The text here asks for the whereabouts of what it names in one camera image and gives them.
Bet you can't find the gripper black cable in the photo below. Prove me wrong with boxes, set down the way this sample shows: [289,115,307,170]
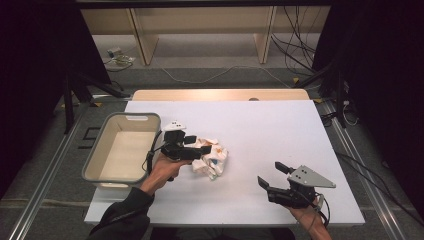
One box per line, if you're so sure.
[312,191,332,228]
[142,130,165,173]

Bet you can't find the black metal stand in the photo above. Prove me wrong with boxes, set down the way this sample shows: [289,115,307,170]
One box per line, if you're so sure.
[62,71,132,135]
[293,56,348,129]

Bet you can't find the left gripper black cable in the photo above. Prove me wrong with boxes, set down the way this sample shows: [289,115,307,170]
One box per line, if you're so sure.
[142,130,165,173]

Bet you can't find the aluminium floor rail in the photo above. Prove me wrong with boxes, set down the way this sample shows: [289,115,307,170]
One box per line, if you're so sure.
[319,99,407,240]
[8,99,92,240]

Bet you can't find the person's left hand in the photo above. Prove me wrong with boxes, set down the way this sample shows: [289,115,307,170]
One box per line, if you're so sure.
[145,152,193,194]

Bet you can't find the white board table cover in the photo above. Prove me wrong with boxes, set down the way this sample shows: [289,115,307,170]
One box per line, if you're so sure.
[84,99,366,228]

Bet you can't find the white printed cloth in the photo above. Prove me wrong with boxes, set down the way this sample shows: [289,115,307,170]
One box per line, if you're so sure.
[189,137,230,181]

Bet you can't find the light wooden shelf unit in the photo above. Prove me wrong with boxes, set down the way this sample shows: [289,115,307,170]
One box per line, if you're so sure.
[80,6,331,66]

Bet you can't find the grey-rimmed beige plastic bin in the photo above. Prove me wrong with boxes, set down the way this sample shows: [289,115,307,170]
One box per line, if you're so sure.
[81,112,163,188]

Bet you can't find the person's right hand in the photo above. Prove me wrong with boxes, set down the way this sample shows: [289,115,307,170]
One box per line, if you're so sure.
[285,196,324,231]

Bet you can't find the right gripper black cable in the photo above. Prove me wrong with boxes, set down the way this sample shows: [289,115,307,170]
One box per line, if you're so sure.
[312,191,332,228]

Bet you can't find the bundle of black cables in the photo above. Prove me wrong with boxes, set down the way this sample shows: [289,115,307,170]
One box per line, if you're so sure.
[270,5,318,76]

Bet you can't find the long black floor cable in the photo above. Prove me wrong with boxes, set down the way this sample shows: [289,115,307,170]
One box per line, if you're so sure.
[334,151,424,228]

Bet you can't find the coiled pale cable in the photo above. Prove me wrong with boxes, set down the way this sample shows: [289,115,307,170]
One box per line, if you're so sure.
[103,54,136,73]

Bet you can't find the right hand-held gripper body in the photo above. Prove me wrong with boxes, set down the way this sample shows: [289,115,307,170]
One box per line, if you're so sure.
[265,164,337,210]

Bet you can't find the light wooden table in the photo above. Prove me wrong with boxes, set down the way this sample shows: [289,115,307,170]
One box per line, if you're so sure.
[132,88,311,102]

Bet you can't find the dark curtain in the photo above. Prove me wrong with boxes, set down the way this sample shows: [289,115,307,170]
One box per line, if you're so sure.
[312,0,424,219]
[0,0,113,198]

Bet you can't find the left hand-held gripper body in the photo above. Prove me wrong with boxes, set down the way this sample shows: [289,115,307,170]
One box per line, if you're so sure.
[160,120,204,162]

